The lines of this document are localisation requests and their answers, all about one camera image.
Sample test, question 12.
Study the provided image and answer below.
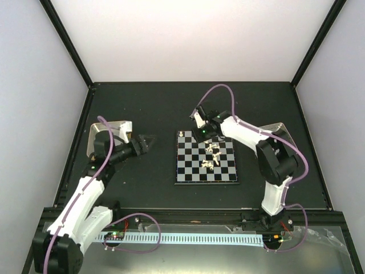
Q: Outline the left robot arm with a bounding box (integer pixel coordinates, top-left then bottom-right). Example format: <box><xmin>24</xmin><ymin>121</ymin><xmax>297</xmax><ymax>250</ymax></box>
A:
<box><xmin>32</xmin><ymin>130</ymin><xmax>156</xmax><ymax>273</ymax></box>

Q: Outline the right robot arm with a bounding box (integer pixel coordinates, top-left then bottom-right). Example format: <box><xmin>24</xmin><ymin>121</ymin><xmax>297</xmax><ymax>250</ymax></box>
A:
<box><xmin>190</xmin><ymin>107</ymin><xmax>299</xmax><ymax>231</ymax></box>

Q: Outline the pile of white chess pieces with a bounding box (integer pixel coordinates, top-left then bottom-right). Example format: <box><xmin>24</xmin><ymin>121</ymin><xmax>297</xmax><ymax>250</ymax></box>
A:
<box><xmin>198</xmin><ymin>140</ymin><xmax>223</xmax><ymax>171</ymax></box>

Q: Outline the gold metal tray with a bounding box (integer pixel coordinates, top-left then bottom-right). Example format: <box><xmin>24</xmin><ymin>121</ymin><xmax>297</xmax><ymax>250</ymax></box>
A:
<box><xmin>86</xmin><ymin>120</ymin><xmax>124</xmax><ymax>156</ymax></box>

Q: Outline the black and white chessboard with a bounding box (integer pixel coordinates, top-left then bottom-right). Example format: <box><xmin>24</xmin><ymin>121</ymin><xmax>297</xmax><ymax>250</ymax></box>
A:
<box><xmin>175</xmin><ymin>131</ymin><xmax>238</xmax><ymax>186</ymax></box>

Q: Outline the pink metal tray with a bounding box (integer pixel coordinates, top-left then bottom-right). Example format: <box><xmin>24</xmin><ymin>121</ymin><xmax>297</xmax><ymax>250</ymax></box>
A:
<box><xmin>261</xmin><ymin>122</ymin><xmax>297</xmax><ymax>148</ymax></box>

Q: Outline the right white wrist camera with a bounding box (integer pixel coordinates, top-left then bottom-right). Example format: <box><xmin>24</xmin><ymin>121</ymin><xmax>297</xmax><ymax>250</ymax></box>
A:
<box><xmin>189</xmin><ymin>105</ymin><xmax>206</xmax><ymax>128</ymax></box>

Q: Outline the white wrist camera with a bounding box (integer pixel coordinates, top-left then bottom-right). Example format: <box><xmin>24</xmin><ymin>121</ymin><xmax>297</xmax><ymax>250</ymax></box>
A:
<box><xmin>119</xmin><ymin>120</ymin><xmax>132</xmax><ymax>143</ymax></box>
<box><xmin>189</xmin><ymin>105</ymin><xmax>206</xmax><ymax>128</ymax></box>

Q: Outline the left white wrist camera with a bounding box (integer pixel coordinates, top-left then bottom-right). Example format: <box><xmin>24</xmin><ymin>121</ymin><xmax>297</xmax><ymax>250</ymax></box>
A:
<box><xmin>119</xmin><ymin>120</ymin><xmax>132</xmax><ymax>143</ymax></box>

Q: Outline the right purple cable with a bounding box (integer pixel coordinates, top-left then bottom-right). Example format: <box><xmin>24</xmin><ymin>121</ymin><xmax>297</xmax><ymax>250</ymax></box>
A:
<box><xmin>196</xmin><ymin>83</ymin><xmax>310</xmax><ymax>253</ymax></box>

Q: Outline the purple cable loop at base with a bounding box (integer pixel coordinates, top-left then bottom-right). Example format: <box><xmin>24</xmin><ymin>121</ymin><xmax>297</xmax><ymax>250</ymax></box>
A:
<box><xmin>102</xmin><ymin>212</ymin><xmax>162</xmax><ymax>254</ymax></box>

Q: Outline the light blue cable duct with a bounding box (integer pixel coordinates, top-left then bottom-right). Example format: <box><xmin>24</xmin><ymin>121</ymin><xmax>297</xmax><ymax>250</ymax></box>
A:
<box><xmin>94</xmin><ymin>232</ymin><xmax>263</xmax><ymax>247</ymax></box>

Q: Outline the black aluminium frame rail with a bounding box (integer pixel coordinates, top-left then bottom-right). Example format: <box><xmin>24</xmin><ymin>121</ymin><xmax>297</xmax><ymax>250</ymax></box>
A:
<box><xmin>42</xmin><ymin>208</ymin><xmax>346</xmax><ymax>229</ymax></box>

